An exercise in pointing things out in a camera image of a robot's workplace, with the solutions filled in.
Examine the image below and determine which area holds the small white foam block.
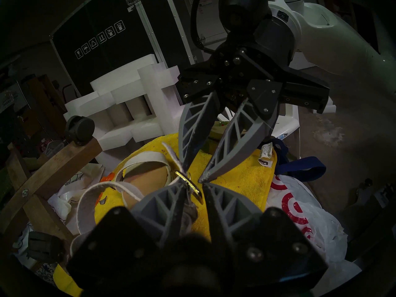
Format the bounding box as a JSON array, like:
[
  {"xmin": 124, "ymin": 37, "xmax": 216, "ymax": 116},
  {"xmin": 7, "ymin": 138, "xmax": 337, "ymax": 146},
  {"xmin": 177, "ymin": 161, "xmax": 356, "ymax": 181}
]
[{"xmin": 312, "ymin": 97, "xmax": 337, "ymax": 114}]

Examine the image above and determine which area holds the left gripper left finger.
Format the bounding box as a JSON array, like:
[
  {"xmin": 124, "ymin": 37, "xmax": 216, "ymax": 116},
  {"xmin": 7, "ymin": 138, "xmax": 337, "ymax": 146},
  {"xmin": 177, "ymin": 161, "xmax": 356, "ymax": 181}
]
[{"xmin": 67, "ymin": 183, "xmax": 189, "ymax": 289}]

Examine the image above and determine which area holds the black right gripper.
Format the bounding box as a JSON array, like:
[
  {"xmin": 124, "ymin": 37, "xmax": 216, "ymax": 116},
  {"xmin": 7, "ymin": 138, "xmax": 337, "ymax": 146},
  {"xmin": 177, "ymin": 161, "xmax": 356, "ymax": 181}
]
[{"xmin": 176, "ymin": 21, "xmax": 330, "ymax": 184}]

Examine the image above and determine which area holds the wooden cross caster dolly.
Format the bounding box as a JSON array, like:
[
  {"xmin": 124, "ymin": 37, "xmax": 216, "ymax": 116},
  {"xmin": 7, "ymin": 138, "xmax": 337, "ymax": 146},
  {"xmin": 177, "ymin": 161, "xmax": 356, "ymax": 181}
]
[{"xmin": 0, "ymin": 115, "xmax": 102, "ymax": 266}]

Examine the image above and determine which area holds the white strap wedge sandal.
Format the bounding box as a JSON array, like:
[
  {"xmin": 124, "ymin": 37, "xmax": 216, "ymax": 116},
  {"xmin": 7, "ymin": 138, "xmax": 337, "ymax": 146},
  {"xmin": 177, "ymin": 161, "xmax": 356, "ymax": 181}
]
[{"xmin": 70, "ymin": 142, "xmax": 204, "ymax": 260}]

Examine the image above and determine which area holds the yellow towel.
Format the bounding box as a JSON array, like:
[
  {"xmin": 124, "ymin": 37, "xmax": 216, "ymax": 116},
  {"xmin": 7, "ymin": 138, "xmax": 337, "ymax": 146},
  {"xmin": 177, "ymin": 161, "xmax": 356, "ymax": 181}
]
[{"xmin": 53, "ymin": 133, "xmax": 277, "ymax": 297}]

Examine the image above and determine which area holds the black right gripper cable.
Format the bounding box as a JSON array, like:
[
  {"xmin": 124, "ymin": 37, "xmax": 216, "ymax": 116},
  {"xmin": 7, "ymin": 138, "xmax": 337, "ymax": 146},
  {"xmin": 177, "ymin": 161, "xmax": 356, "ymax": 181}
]
[{"xmin": 190, "ymin": 0, "xmax": 217, "ymax": 54}]

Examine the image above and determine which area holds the white foam packing frame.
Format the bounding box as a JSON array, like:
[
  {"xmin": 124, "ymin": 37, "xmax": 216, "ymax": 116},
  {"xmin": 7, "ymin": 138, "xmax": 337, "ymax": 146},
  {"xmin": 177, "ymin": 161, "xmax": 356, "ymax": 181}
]
[{"xmin": 63, "ymin": 54, "xmax": 186, "ymax": 164}]

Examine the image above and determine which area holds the blue fabric bag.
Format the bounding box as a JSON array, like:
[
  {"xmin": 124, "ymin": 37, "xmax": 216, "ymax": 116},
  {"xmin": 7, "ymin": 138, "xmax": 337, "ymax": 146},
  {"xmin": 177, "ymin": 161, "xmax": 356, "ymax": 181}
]
[{"xmin": 272, "ymin": 139, "xmax": 327, "ymax": 182}]

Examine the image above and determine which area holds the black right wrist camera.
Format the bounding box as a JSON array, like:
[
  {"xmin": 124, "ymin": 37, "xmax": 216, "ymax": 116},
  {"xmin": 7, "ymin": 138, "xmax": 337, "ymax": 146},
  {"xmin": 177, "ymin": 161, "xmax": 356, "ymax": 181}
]
[{"xmin": 218, "ymin": 0, "xmax": 273, "ymax": 32}]

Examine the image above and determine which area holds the white plastic chair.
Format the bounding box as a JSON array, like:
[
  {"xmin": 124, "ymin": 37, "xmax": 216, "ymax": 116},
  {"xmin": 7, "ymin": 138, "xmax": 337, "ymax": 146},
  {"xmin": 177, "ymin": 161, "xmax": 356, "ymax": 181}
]
[{"xmin": 217, "ymin": 105, "xmax": 300, "ymax": 151}]

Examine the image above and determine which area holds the brown wooden cabinet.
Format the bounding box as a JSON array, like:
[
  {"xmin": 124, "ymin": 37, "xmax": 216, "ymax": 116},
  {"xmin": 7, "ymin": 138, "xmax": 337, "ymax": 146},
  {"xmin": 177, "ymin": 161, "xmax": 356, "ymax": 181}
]
[{"xmin": 26, "ymin": 75, "xmax": 67, "ymax": 136}]

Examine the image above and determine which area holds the small Gildan cardboard box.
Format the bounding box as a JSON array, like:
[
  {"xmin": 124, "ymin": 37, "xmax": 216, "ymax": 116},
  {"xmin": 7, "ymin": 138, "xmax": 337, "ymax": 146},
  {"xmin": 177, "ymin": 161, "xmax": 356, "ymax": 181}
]
[{"xmin": 0, "ymin": 83, "xmax": 28, "ymax": 114}]

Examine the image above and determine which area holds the white red plastic bag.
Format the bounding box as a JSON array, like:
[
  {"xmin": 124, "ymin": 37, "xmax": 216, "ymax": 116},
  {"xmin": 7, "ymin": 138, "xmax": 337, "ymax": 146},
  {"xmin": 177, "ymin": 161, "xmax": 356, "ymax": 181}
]
[{"xmin": 266, "ymin": 174, "xmax": 362, "ymax": 297}]

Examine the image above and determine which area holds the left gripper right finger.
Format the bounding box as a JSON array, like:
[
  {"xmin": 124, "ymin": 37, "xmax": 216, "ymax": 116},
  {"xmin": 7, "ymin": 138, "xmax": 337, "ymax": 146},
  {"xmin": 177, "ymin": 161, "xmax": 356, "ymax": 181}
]
[{"xmin": 204, "ymin": 183, "xmax": 328, "ymax": 292}]

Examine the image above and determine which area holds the white printed plastic bag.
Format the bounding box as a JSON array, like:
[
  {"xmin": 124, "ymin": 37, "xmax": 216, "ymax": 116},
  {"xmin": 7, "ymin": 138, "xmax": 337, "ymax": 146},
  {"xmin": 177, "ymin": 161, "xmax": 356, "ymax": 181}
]
[{"xmin": 48, "ymin": 163, "xmax": 105, "ymax": 222}]

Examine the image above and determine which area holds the black flight case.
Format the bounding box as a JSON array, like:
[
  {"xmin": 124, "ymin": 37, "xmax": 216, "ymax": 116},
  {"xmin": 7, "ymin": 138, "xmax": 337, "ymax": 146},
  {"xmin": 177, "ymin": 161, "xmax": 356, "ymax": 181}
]
[{"xmin": 50, "ymin": 0, "xmax": 198, "ymax": 96}]

